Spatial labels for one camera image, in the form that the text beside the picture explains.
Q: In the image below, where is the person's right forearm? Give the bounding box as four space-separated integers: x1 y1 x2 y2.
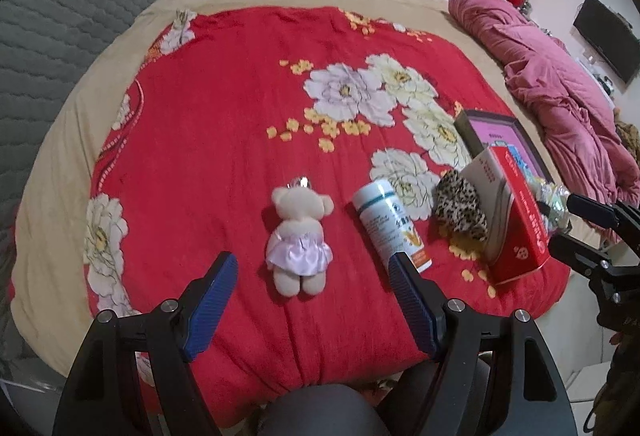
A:
592 356 640 436

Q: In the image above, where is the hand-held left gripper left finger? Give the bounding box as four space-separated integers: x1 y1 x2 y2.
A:
52 251 240 436

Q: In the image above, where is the pink quilt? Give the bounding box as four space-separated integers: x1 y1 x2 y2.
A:
447 0 640 231

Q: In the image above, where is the red cardboard box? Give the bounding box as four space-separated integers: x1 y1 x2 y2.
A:
459 145 553 287

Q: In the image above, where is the black wall television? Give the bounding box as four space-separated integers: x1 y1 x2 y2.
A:
572 0 640 84

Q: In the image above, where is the red floral blanket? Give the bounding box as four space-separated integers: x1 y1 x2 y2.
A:
87 6 571 387

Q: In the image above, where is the green floral tissue pack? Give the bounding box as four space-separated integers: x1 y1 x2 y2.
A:
535 181 572 234

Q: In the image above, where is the person's left leg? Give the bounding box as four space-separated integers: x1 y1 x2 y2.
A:
260 383 391 436

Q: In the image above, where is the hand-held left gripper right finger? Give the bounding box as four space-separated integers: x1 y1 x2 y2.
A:
387 252 581 436

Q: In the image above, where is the leopard print scrunchie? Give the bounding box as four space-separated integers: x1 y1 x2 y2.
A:
432 168 490 244

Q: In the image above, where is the white supplement bottle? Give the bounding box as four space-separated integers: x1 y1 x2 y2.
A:
351 180 433 274

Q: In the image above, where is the cream plush bear lilac dress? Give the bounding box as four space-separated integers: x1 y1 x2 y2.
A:
264 176 335 299

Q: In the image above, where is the grey framed pink box lid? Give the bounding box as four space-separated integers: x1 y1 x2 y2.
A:
454 108 556 184

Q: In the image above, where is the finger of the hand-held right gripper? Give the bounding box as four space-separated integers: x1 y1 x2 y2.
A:
566 193 640 261
547 233 640 332

